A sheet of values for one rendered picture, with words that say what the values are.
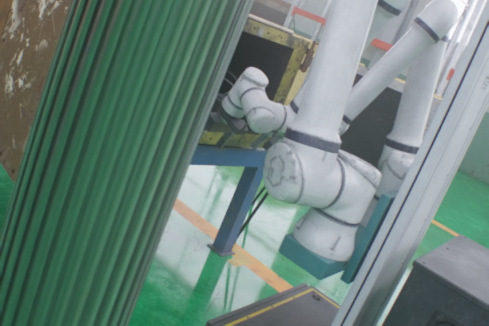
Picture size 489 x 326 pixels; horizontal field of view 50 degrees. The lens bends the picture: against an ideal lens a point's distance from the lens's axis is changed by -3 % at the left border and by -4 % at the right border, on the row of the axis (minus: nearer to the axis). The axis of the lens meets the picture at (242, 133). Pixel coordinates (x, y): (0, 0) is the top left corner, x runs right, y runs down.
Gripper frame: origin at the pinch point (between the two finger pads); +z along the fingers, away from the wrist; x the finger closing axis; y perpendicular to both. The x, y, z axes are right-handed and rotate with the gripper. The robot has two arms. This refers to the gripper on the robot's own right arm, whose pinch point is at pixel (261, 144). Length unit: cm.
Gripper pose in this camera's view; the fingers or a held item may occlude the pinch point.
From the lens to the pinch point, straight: 223.5
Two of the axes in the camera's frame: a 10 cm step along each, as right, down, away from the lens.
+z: -7.1, 6.5, 2.6
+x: 3.9, 0.7, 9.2
